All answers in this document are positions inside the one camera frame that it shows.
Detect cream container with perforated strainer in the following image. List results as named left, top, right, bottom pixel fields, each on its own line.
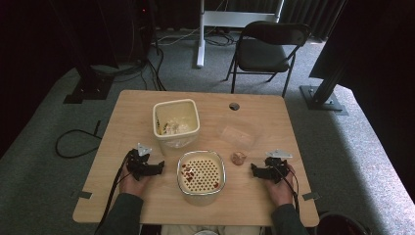
left=176, top=149, right=227, bottom=207

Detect bundle of floor cables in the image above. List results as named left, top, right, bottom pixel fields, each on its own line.
left=92, top=25, right=238, bottom=92

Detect red food scraps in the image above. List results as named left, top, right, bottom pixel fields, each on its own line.
left=181, top=163, right=196, bottom=184

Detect left hand-held gripper cable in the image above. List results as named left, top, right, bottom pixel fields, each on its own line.
left=93, top=150, right=135, bottom=234

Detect person's right hand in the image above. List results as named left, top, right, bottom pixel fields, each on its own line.
left=263, top=164, right=298, bottom=208

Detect person's lap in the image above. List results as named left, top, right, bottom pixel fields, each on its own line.
left=160, top=224, right=266, bottom=235

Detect clear plastic lid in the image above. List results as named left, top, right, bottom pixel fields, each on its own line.
left=215, top=124, right=262, bottom=152

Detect black cable loop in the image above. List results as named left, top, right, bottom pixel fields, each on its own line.
left=54, top=119, right=104, bottom=160

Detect waste in bin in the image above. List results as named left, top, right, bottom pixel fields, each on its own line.
left=156, top=112, right=194, bottom=136

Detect small round brownish lump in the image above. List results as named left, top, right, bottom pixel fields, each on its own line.
left=230, top=151, right=248, bottom=166

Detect person's left hand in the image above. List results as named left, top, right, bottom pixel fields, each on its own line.
left=118, top=162, right=152, bottom=199

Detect grey tape strip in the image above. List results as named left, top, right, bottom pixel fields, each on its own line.
left=301, top=192, right=321, bottom=202
left=69, top=190, right=93, bottom=201

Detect white desk frame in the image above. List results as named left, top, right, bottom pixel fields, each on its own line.
left=196, top=0, right=286, bottom=69

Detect cream plastic waste bin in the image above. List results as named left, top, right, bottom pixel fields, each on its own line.
left=152, top=98, right=202, bottom=157

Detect black folding chair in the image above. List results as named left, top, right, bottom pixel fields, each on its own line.
left=224, top=21, right=311, bottom=98

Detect right hand-held gripper cable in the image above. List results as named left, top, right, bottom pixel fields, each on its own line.
left=275, top=164, right=301, bottom=214

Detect black metal stand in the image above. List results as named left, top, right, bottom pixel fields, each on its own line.
left=299, top=62, right=349, bottom=117
left=48, top=0, right=115, bottom=105

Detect dark round bin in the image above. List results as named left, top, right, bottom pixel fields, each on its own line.
left=314, top=211, right=371, bottom=235

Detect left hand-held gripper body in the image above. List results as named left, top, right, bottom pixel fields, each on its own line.
left=125, top=142, right=155, bottom=181

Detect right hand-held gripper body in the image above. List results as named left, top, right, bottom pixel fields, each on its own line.
left=264, top=149, right=295, bottom=185

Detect hand-held gripper cable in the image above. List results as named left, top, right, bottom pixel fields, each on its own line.
left=275, top=164, right=301, bottom=214
left=93, top=150, right=135, bottom=234

